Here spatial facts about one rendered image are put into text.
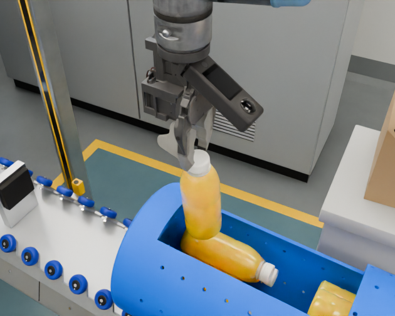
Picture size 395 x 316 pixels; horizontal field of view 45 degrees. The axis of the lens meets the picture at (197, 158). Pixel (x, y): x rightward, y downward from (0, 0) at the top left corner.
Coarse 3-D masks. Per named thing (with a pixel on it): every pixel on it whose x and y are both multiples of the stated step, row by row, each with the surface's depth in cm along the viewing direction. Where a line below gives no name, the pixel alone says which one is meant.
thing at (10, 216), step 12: (12, 168) 118; (24, 168) 119; (0, 180) 115; (12, 180) 116; (24, 180) 119; (0, 192) 114; (12, 192) 117; (24, 192) 121; (0, 204) 117; (12, 204) 118; (24, 204) 125; (36, 204) 129; (12, 216) 122
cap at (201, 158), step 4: (196, 152) 76; (200, 152) 76; (204, 152) 76; (196, 156) 76; (200, 156) 76; (204, 156) 76; (208, 156) 75; (196, 160) 75; (200, 160) 75; (204, 160) 75; (208, 160) 75; (196, 164) 74; (200, 164) 74; (204, 164) 74; (208, 164) 75; (192, 168) 75; (196, 168) 74; (200, 168) 74; (204, 168) 75; (208, 168) 76; (192, 172) 76; (196, 172) 75; (200, 172) 75
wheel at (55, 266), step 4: (52, 260) 110; (56, 260) 111; (48, 264) 110; (52, 264) 109; (56, 264) 109; (60, 264) 110; (48, 268) 110; (52, 268) 110; (56, 268) 109; (60, 268) 109; (48, 272) 110; (52, 272) 110; (56, 272) 109; (60, 272) 109; (48, 276) 110; (52, 276) 109; (56, 276) 109
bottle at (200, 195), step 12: (180, 180) 79; (192, 180) 76; (204, 180) 76; (216, 180) 78; (192, 192) 77; (204, 192) 77; (216, 192) 79; (192, 204) 79; (204, 204) 79; (216, 204) 81; (192, 216) 82; (204, 216) 82; (216, 216) 84; (192, 228) 85; (204, 228) 84; (216, 228) 86
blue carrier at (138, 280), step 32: (160, 192) 92; (160, 224) 86; (224, 224) 105; (256, 224) 100; (128, 256) 86; (160, 256) 84; (288, 256) 100; (320, 256) 95; (128, 288) 86; (160, 288) 83; (192, 288) 80; (224, 288) 79; (256, 288) 104; (288, 288) 102; (352, 288) 95; (384, 288) 76
